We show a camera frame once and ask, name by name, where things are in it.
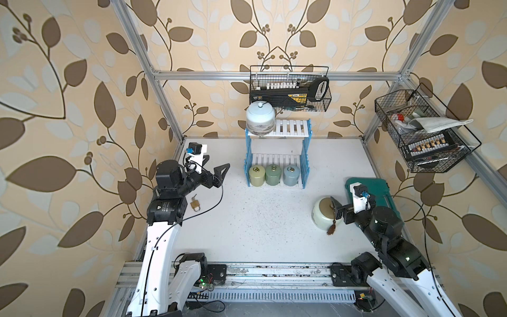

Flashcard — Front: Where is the cream jar with brown lid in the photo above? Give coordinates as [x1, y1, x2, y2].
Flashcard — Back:
[312, 196, 343, 235]

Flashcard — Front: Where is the blue small tea canister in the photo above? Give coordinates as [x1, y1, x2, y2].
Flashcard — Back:
[283, 165, 301, 187]

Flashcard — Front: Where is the white painted porcelain jar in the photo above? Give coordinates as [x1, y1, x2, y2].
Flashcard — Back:
[246, 100, 276, 136]

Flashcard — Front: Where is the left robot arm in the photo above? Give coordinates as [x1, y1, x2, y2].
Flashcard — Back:
[125, 160, 231, 316]

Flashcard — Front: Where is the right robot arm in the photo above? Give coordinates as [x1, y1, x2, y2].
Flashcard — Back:
[330, 197, 462, 316]

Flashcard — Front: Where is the yellow-green small tea canister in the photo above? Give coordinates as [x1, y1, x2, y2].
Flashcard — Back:
[248, 165, 265, 187]

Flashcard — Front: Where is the green small tea canister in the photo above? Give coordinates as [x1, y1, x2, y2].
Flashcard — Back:
[265, 164, 282, 186]

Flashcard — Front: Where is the blue white wooden shelf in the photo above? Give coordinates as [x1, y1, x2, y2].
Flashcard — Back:
[244, 120, 312, 189]

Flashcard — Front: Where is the brass padlock with key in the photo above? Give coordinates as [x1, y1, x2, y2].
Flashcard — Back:
[190, 195, 201, 212]

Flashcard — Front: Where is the green plastic tool case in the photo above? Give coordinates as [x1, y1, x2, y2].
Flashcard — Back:
[344, 177, 401, 223]

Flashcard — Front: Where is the socket bit set tray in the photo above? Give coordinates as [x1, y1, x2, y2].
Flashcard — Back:
[407, 133, 457, 159]

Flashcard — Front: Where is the white folded paper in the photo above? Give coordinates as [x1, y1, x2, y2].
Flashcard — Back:
[408, 117, 473, 133]

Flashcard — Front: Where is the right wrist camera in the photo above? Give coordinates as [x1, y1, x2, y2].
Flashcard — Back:
[350, 182, 376, 212]

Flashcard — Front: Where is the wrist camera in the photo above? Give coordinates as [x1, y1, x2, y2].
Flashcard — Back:
[184, 142, 209, 174]
[350, 182, 376, 212]

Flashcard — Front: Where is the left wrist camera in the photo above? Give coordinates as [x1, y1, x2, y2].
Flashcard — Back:
[184, 142, 209, 174]

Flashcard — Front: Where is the base rail with cable duct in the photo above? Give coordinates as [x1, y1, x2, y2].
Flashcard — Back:
[106, 259, 448, 317]

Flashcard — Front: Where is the black wire basket right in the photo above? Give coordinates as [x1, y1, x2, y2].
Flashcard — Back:
[375, 83, 482, 174]

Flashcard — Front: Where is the black wire basket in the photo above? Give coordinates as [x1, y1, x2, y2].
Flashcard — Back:
[375, 83, 482, 174]
[249, 65, 331, 112]

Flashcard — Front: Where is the black wire basket rear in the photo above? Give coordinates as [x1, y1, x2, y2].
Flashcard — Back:
[249, 65, 331, 112]

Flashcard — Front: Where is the black white handle saw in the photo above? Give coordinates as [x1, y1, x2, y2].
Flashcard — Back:
[307, 77, 329, 102]

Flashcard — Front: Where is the aluminium cage frame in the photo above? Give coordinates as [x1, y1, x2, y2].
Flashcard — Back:
[108, 0, 507, 262]

